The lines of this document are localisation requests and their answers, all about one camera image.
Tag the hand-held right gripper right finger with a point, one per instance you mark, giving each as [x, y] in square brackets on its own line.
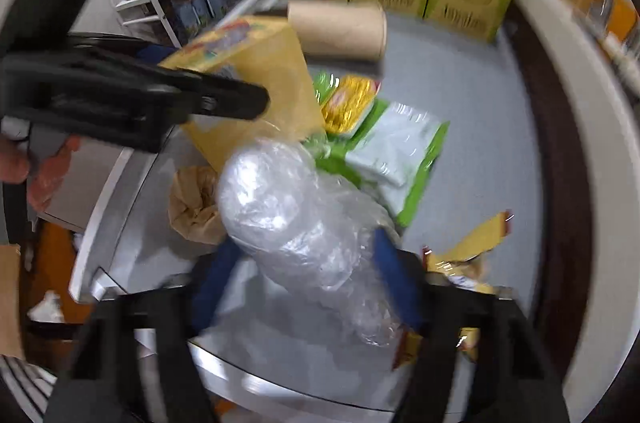
[397, 283]

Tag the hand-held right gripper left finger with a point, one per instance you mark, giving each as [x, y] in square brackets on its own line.
[215, 278]

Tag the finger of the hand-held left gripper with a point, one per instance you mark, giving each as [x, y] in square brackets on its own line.
[225, 100]
[152, 52]

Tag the yellow paper bag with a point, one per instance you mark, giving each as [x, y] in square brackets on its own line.
[270, 63]

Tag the clear plastic item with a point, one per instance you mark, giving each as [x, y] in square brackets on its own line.
[280, 208]

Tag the green and white snack bag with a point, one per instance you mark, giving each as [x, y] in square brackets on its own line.
[395, 148]

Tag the person's left hand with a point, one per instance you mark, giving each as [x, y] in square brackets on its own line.
[50, 173]

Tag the crumpled brown paper bag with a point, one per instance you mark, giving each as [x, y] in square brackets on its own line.
[192, 208]

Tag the yellow torn wrapper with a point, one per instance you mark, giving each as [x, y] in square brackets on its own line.
[480, 238]

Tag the small green packet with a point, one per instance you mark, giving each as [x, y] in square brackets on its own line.
[324, 85]

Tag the gold yellow snack packet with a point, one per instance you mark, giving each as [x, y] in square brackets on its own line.
[350, 103]

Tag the brown paper cup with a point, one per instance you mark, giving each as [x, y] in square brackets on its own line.
[335, 30]

